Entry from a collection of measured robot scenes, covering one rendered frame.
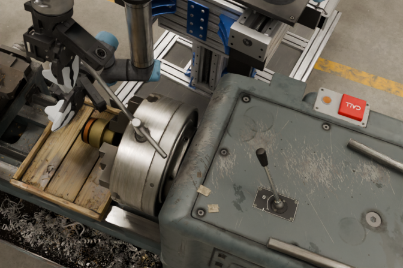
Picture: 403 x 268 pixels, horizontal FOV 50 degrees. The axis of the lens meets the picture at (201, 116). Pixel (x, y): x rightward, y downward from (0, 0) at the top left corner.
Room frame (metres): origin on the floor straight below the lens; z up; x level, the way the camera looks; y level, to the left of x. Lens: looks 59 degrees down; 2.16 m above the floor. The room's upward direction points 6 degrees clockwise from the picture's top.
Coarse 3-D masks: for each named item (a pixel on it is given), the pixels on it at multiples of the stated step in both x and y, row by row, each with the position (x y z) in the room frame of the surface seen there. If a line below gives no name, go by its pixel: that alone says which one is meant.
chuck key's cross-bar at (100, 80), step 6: (90, 72) 0.58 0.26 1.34; (96, 72) 0.59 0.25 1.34; (96, 78) 0.57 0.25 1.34; (102, 84) 0.56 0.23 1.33; (108, 90) 0.55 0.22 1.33; (114, 96) 0.54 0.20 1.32; (120, 102) 0.53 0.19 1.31; (120, 108) 0.52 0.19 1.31; (126, 108) 0.52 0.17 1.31; (126, 114) 0.51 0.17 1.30; (132, 120) 0.49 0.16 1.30; (144, 132) 0.47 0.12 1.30; (150, 138) 0.45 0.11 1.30; (156, 144) 0.44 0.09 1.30; (162, 150) 0.43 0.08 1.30; (162, 156) 0.41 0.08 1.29
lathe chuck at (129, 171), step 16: (160, 96) 0.64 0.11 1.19; (144, 112) 0.56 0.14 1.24; (160, 112) 0.56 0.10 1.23; (128, 128) 0.51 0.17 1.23; (160, 128) 0.51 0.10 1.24; (128, 144) 0.47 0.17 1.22; (144, 144) 0.47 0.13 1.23; (128, 160) 0.44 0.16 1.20; (144, 160) 0.44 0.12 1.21; (112, 176) 0.41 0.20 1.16; (128, 176) 0.41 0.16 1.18; (144, 176) 0.41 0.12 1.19; (112, 192) 0.39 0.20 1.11; (128, 192) 0.38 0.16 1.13
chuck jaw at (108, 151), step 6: (102, 144) 0.52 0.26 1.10; (108, 144) 0.52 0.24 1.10; (102, 150) 0.50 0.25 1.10; (108, 150) 0.51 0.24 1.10; (114, 150) 0.51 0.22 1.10; (102, 156) 0.50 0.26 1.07; (108, 156) 0.49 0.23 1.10; (114, 156) 0.49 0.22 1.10; (102, 162) 0.47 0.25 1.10; (108, 162) 0.47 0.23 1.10; (102, 168) 0.47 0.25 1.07; (108, 168) 0.45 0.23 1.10; (102, 174) 0.43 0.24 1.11; (108, 174) 0.44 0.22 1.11; (102, 180) 0.42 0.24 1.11; (108, 180) 0.42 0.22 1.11; (108, 186) 0.41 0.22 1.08; (114, 192) 0.39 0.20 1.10; (120, 198) 0.39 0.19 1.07
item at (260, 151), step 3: (258, 150) 0.40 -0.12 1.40; (261, 150) 0.40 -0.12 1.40; (264, 150) 0.40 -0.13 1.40; (255, 153) 0.40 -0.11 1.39; (258, 153) 0.39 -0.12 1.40; (261, 153) 0.39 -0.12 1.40; (264, 153) 0.39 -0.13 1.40; (258, 156) 0.39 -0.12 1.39; (261, 156) 0.39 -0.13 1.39; (264, 156) 0.39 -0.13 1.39; (258, 159) 0.39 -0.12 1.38; (261, 159) 0.39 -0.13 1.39; (264, 159) 0.39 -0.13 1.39; (261, 162) 0.38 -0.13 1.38; (264, 162) 0.38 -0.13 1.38; (267, 162) 0.39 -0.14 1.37; (261, 165) 0.38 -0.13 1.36; (264, 165) 0.38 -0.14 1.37
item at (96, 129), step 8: (88, 120) 0.59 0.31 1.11; (96, 120) 0.60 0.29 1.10; (104, 120) 0.59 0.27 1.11; (88, 128) 0.56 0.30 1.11; (96, 128) 0.56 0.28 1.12; (104, 128) 0.56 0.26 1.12; (88, 136) 0.55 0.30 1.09; (96, 136) 0.54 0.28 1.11; (104, 136) 0.55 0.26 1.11; (112, 136) 0.55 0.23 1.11; (120, 136) 0.57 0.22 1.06; (96, 144) 0.53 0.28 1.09; (112, 144) 0.55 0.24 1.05
